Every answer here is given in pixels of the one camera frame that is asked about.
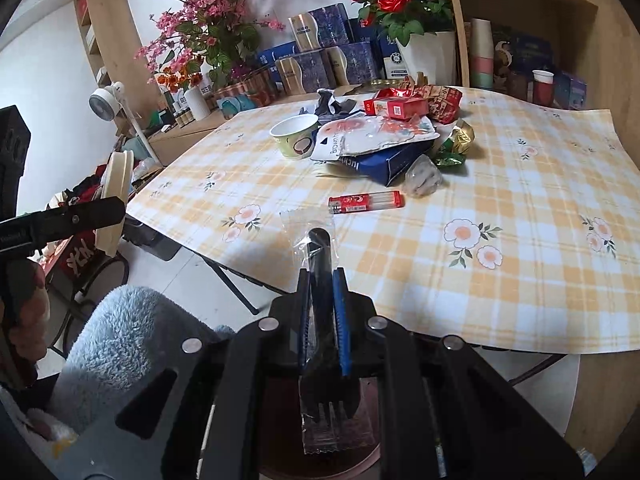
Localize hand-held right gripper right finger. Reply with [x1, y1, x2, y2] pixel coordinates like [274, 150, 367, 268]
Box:
[332, 267, 586, 480]

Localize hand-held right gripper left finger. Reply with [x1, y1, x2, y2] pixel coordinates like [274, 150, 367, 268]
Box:
[47, 267, 313, 480]

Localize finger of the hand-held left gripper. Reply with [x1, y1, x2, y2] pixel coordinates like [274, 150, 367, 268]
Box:
[0, 196, 127, 256]

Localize black fork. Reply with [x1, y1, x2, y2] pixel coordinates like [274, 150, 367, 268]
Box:
[279, 209, 379, 457]

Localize brown trash bin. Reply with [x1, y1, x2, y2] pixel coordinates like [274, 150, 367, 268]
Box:
[259, 374, 387, 480]

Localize red clear plastic tube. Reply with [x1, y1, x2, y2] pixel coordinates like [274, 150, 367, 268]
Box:
[328, 190, 404, 215]

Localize clear plastic wrapper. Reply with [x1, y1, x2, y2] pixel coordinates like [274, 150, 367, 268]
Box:
[403, 154, 444, 197]

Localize white snack pouch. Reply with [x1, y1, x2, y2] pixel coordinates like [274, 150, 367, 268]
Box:
[310, 113, 441, 162]

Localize person's left hand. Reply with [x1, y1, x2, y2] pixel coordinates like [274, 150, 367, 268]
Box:
[10, 261, 51, 377]

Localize red printed bag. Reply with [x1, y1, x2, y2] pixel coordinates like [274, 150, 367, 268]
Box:
[46, 174, 103, 283]

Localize cream round disc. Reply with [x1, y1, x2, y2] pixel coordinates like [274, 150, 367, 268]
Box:
[94, 149, 136, 262]

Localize white desk fan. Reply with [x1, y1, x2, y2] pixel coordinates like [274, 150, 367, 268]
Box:
[88, 81, 164, 167]

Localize yellow checked floral tablecloth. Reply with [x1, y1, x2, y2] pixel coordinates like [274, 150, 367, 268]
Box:
[125, 85, 634, 357]

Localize low wooden cabinet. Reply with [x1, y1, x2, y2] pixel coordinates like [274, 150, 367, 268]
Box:
[144, 91, 322, 167]

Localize row of small brown bottles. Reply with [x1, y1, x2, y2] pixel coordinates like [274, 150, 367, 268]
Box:
[172, 104, 197, 129]

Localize white vase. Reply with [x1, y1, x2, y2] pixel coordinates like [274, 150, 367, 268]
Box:
[184, 85, 211, 122]

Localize blue coffee bag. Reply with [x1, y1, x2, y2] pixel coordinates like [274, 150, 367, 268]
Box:
[336, 138, 434, 187]

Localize orange artificial flowers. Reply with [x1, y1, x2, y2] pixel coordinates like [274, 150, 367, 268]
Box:
[154, 59, 204, 94]

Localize green paper cup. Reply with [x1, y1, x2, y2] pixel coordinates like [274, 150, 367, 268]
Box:
[269, 113, 321, 160]

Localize teal plastic container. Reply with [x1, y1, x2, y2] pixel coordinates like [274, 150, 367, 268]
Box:
[219, 95, 259, 119]

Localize copper wicker planter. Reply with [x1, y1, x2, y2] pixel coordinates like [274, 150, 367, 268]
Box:
[212, 71, 274, 109]

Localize grey plastic bag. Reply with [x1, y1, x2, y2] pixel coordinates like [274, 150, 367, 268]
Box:
[299, 88, 362, 117]

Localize gold green foil wrapper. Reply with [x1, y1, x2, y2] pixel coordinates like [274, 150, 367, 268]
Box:
[432, 120, 476, 167]

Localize red cardboard box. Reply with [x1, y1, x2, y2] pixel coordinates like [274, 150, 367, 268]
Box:
[363, 97, 430, 121]

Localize red crumpled snack packet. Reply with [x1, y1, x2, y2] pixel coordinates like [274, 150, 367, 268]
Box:
[415, 85, 464, 125]

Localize gold blue gift box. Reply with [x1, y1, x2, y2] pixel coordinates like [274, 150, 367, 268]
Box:
[327, 42, 379, 87]
[288, 3, 354, 53]
[273, 52, 331, 96]

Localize pink artificial blossom flowers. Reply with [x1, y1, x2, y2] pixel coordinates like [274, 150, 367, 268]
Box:
[134, 0, 287, 87]

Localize dark blue flat box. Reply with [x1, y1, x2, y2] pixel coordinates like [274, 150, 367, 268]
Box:
[257, 41, 301, 79]

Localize blue white carton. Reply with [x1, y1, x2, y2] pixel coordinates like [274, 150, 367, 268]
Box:
[350, 17, 402, 82]

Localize white flower pot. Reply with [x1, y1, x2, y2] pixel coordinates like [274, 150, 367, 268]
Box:
[394, 30, 459, 87]

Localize stack of pastel paper cups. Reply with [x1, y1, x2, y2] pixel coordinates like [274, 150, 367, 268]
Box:
[468, 17, 496, 90]

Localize red cup with white rim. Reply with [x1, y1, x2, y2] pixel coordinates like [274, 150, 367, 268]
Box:
[531, 69, 555, 107]

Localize small purple blue box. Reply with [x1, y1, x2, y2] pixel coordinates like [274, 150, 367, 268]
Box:
[552, 72, 589, 111]

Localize red artificial rose plant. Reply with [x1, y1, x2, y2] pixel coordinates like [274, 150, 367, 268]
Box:
[349, 0, 454, 47]

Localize wooden shelf unit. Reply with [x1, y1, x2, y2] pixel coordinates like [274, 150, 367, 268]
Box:
[439, 0, 640, 171]

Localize black folding table frame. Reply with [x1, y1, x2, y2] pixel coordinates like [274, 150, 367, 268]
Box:
[201, 254, 282, 317]

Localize narrow wooden wall shelf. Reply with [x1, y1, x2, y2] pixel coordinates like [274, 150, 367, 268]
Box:
[74, 0, 153, 128]

